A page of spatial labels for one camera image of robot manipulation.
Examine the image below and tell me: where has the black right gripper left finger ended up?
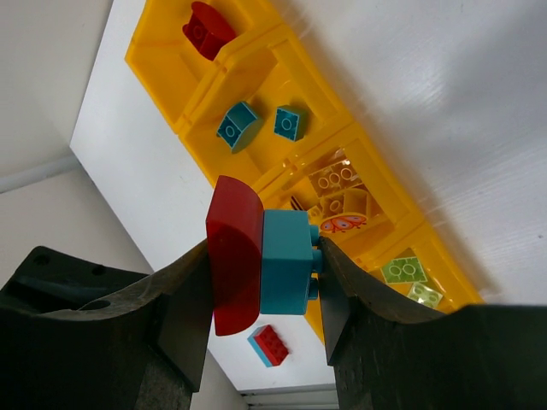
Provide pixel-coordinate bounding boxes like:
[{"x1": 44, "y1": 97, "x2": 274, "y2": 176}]
[{"x1": 1, "y1": 243, "x2": 213, "y2": 409}]

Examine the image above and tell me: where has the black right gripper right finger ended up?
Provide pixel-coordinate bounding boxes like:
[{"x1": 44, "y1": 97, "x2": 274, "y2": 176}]
[{"x1": 319, "y1": 238, "x2": 546, "y2": 409}]

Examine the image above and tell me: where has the lime green lego brick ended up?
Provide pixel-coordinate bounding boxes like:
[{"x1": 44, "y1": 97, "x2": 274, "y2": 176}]
[{"x1": 407, "y1": 283, "x2": 443, "y2": 309}]

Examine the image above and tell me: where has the red studded lego brick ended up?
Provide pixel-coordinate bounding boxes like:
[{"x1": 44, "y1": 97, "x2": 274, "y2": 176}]
[{"x1": 252, "y1": 325, "x2": 289, "y2": 367}]

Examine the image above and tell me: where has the teal small lego brick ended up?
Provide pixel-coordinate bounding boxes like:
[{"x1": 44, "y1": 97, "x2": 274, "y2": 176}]
[{"x1": 260, "y1": 209, "x2": 322, "y2": 315}]

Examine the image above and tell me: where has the teal rectangular lego brick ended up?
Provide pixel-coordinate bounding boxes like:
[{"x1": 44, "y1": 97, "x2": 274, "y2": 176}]
[{"x1": 248, "y1": 336, "x2": 273, "y2": 368}]

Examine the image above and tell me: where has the yellow round orange-print lego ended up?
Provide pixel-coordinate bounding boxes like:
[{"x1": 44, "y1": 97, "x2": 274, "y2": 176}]
[{"x1": 320, "y1": 214, "x2": 368, "y2": 234}]

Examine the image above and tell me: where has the yellow long lego brick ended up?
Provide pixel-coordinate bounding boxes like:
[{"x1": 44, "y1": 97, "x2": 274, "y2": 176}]
[{"x1": 308, "y1": 160, "x2": 362, "y2": 197}]

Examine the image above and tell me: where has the red curved lego brick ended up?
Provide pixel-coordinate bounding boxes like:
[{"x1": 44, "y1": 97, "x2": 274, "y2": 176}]
[{"x1": 205, "y1": 175, "x2": 264, "y2": 337}]

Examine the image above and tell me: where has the teal sloped lego brick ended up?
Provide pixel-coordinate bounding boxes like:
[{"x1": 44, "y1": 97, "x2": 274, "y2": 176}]
[{"x1": 273, "y1": 105, "x2": 309, "y2": 142}]

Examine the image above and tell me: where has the teal rounded lego brick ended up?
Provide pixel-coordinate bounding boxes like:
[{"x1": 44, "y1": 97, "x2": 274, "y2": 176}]
[{"x1": 216, "y1": 101, "x2": 264, "y2": 154}]

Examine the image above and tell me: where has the red flower lego brick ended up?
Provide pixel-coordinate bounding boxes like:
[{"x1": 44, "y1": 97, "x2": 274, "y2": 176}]
[{"x1": 182, "y1": 1, "x2": 237, "y2": 61}]

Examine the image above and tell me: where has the lime green lego in bin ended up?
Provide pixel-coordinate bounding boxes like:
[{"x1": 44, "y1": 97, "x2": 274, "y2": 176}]
[{"x1": 380, "y1": 256, "x2": 428, "y2": 284}]

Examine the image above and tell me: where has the yellow divided plastic bin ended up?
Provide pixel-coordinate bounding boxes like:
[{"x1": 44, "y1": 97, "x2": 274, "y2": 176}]
[{"x1": 126, "y1": 1, "x2": 481, "y2": 331}]

